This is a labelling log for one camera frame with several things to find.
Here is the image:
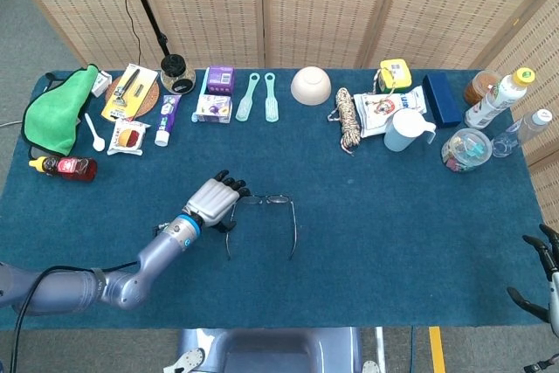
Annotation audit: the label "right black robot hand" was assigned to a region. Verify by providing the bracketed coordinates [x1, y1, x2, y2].
[506, 223, 559, 335]

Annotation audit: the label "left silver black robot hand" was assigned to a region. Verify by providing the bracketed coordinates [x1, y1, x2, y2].
[181, 169, 252, 233]

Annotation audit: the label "thin metal frame eyeglasses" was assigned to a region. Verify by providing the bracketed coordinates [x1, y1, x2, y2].
[224, 193, 299, 261]

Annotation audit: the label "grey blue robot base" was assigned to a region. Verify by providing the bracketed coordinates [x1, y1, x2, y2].
[163, 327, 385, 373]

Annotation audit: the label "white carton with purple print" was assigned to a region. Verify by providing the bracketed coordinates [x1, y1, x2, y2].
[195, 93, 233, 124]

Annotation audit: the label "purple toothpaste tube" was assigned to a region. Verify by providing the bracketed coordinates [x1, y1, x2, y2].
[154, 93, 183, 148]

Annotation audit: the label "mint green scrub brush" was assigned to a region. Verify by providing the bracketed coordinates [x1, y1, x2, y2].
[263, 72, 280, 123]
[235, 72, 261, 122]

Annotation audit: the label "white snack packet red print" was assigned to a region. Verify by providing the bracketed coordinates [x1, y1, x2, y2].
[107, 117, 151, 157]

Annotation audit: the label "round woven coaster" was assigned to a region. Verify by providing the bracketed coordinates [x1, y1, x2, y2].
[104, 74, 161, 120]

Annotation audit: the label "purple cardboard box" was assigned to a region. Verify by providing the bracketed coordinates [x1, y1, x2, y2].
[205, 66, 236, 97]

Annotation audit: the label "white plastic spoon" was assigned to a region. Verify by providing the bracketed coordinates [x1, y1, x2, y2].
[84, 112, 107, 153]

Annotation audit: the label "glass jar with black lid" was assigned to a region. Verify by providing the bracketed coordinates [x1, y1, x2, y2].
[159, 53, 196, 95]

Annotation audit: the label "yellow floor tape strip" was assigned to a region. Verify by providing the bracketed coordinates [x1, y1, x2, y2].
[428, 326, 446, 373]

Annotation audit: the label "razor on yellow card pack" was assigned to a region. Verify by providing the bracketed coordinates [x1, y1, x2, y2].
[100, 63, 159, 123]

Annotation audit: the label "red sauce bottle yellow cap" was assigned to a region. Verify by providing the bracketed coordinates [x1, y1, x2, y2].
[28, 155, 98, 183]

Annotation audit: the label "cream upturned bowl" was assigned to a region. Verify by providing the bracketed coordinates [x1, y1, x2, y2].
[290, 66, 332, 107]

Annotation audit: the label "small white cardboard box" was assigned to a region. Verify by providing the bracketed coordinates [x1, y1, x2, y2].
[90, 70, 113, 98]

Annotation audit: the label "clear plastic water bottle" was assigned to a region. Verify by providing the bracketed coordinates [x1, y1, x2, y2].
[491, 108, 554, 159]

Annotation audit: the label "clear jar of coloured clips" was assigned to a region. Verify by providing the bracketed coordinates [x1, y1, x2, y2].
[440, 128, 493, 174]

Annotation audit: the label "green microfiber cloth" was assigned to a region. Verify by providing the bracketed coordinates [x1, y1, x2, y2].
[21, 64, 100, 158]

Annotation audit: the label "white printed plastic bag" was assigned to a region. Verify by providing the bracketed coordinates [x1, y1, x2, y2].
[352, 85, 427, 139]

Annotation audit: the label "drink bottle with yellow cap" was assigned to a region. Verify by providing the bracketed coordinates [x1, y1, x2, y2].
[463, 66, 537, 130]

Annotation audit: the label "black stand pole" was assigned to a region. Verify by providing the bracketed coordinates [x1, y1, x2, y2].
[120, 0, 171, 58]

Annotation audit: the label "pale blue plastic pitcher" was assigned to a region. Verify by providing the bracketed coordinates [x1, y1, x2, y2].
[383, 108, 438, 153]

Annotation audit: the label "clear jar with brown contents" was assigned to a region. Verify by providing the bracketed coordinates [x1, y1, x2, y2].
[463, 69, 502, 107]

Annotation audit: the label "dark blue rectangular box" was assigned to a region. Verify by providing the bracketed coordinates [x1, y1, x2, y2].
[422, 72, 464, 129]

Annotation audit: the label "woven bamboo folding screen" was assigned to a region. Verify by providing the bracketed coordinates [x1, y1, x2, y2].
[2, 0, 559, 234]

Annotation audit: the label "yellow green lidded box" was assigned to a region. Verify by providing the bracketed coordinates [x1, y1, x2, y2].
[373, 59, 413, 95]

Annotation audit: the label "coiled braided rope bundle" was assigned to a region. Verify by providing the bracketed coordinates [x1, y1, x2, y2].
[327, 86, 363, 156]

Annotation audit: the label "thin black hanging cable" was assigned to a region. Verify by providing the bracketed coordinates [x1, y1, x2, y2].
[107, 0, 143, 69]

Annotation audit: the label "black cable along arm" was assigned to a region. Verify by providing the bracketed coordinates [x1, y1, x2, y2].
[8, 261, 141, 373]

